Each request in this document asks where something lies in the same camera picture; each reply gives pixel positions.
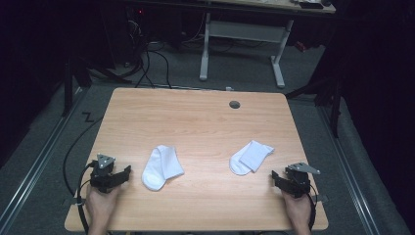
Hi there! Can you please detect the black computer tower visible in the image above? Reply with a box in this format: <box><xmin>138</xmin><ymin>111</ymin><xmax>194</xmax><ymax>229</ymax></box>
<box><xmin>125</xmin><ymin>5</ymin><xmax>149</xmax><ymax>67</ymax></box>

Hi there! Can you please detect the aluminium floor rail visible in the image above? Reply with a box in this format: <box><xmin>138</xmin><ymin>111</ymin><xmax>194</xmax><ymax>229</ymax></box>
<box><xmin>0</xmin><ymin>87</ymin><xmax>86</xmax><ymax>227</ymax></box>
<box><xmin>317</xmin><ymin>106</ymin><xmax>382</xmax><ymax>235</ymax></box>

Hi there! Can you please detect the dark curtain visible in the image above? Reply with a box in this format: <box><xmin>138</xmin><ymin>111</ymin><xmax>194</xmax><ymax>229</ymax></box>
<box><xmin>0</xmin><ymin>0</ymin><xmax>109</xmax><ymax>167</ymax></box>
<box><xmin>326</xmin><ymin>0</ymin><xmax>415</xmax><ymax>226</ymax></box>

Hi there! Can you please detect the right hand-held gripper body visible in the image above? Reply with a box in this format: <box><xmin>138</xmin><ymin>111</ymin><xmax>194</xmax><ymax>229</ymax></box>
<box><xmin>281</xmin><ymin>162</ymin><xmax>322</xmax><ymax>200</ymax></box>

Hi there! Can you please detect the person's right hand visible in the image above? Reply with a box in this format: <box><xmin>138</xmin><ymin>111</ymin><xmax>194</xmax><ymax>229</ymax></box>
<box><xmin>281</xmin><ymin>191</ymin><xmax>313</xmax><ymax>230</ymax></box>

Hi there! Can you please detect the person's left hand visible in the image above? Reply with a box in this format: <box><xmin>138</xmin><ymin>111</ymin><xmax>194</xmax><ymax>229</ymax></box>
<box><xmin>84</xmin><ymin>185</ymin><xmax>121</xmax><ymax>230</ymax></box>

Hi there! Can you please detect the white sock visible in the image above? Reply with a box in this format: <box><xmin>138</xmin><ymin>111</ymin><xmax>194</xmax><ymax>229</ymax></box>
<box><xmin>228</xmin><ymin>139</ymin><xmax>275</xmax><ymax>176</ymax></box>
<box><xmin>141</xmin><ymin>144</ymin><xmax>185</xmax><ymax>192</ymax></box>

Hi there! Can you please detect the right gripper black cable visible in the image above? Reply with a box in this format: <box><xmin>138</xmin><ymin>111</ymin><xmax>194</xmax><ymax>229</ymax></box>
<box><xmin>306</xmin><ymin>184</ymin><xmax>318</xmax><ymax>231</ymax></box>

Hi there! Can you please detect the white-framed wooden desk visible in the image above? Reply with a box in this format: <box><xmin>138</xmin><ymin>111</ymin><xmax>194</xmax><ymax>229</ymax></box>
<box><xmin>195</xmin><ymin>0</ymin><xmax>337</xmax><ymax>89</ymax></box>

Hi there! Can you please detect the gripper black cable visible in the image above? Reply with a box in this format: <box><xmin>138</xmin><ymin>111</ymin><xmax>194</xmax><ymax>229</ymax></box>
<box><xmin>75</xmin><ymin>160</ymin><xmax>99</xmax><ymax>235</ymax></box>
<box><xmin>306</xmin><ymin>184</ymin><xmax>318</xmax><ymax>231</ymax></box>

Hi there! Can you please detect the black device on desk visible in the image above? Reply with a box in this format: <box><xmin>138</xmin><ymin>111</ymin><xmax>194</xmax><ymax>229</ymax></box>
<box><xmin>298</xmin><ymin>0</ymin><xmax>325</xmax><ymax>10</ymax></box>

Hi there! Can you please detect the long black floor cable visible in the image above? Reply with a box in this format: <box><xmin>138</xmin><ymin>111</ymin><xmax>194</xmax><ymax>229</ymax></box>
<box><xmin>62</xmin><ymin>116</ymin><xmax>105</xmax><ymax>197</ymax></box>

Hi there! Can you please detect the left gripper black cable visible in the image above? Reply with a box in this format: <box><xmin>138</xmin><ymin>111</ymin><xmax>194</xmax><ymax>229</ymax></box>
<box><xmin>75</xmin><ymin>160</ymin><xmax>99</xmax><ymax>235</ymax></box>

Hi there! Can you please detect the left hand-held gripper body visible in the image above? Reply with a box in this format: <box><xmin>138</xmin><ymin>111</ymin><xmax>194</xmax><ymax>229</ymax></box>
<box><xmin>88</xmin><ymin>153</ymin><xmax>116</xmax><ymax>194</ymax></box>

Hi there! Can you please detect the black metal stand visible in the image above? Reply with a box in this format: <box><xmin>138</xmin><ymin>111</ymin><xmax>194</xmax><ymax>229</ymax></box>
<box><xmin>285</xmin><ymin>74</ymin><xmax>344</xmax><ymax>138</ymax></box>
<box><xmin>61</xmin><ymin>55</ymin><xmax>131</xmax><ymax>118</ymax></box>

